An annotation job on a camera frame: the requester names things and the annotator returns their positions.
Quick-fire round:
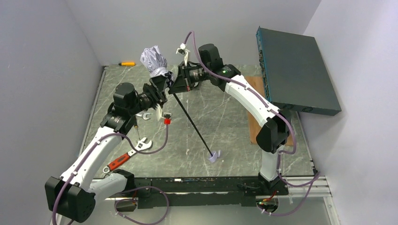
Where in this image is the dark teal flat box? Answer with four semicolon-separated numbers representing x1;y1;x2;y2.
256;27;342;116

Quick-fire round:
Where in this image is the aluminium frame rail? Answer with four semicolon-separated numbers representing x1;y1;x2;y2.
49;176;340;225

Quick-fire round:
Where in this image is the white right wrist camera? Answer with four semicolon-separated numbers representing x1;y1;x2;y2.
176;43;190;66

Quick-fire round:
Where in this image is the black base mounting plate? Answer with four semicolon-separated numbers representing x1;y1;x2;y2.
114;175;289;209

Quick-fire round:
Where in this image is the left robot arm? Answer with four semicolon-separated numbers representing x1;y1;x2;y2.
45;74;175;225

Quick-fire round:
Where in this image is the orange handled tool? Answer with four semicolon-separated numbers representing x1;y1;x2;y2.
118;62;136;67

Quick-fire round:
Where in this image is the red handled adjustable wrench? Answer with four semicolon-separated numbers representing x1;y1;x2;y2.
102;137;153;174

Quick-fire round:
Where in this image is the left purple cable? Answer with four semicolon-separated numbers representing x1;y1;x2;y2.
51;118;170;225

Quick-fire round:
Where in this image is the silver open-end wrench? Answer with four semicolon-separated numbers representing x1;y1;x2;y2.
136;112;151;120

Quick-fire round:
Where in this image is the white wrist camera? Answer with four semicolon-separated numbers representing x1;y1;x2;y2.
155;104;172;125
176;43;190;66

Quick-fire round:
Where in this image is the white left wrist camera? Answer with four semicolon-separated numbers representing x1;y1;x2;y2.
155;104;172;125

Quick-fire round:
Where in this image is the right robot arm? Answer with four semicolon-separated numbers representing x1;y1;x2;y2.
168;43;292;183

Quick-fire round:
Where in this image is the lilac folding umbrella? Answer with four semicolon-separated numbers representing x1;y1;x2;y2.
140;45;221;163

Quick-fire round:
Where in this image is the brown wooden board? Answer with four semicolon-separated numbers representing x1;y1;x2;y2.
244;76;295;147

